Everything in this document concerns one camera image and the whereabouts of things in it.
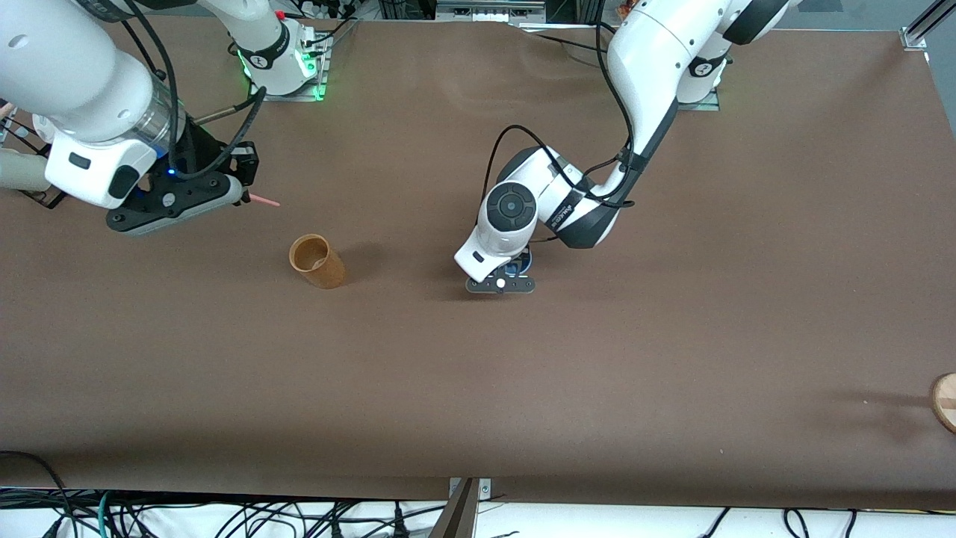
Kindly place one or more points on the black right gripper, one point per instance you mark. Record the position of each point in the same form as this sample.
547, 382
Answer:
200, 152

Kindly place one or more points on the pink chopstick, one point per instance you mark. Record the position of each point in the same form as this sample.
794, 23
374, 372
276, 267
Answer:
265, 200

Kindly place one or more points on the blue cup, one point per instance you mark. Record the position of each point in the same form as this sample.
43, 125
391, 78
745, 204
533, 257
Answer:
524, 263

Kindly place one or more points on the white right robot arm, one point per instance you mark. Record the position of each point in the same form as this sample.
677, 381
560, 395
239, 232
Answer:
67, 67

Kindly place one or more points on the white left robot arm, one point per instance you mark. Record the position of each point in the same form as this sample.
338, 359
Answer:
650, 52

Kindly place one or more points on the brown cylindrical cup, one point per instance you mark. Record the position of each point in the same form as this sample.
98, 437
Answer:
328, 273

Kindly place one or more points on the white power strip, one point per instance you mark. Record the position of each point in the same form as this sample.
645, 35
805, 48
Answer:
321, 7

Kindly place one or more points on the black equipment box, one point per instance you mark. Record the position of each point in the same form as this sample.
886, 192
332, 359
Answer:
407, 7

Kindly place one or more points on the grey equipment box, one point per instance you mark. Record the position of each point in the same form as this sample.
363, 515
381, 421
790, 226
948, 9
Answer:
489, 9

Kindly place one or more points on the dark angled bar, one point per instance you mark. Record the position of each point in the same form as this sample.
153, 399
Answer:
455, 519

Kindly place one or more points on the round wooden board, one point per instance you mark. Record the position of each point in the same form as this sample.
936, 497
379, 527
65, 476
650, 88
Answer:
947, 403

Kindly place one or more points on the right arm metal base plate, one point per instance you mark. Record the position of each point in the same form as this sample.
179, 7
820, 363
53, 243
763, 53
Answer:
317, 71

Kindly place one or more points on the silver metal bracket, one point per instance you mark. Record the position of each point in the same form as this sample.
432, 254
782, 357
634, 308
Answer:
484, 489

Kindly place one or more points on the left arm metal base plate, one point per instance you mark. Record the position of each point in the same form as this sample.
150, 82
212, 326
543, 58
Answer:
706, 103

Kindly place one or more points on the aluminium frame profile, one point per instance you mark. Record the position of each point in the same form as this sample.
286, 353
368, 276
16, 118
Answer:
922, 30

